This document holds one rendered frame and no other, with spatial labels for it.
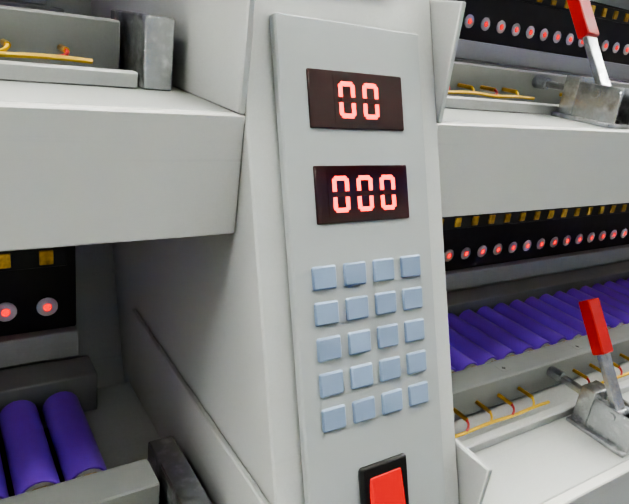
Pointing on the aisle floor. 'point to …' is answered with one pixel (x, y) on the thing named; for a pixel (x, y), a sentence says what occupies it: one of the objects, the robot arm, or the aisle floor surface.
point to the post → (267, 274)
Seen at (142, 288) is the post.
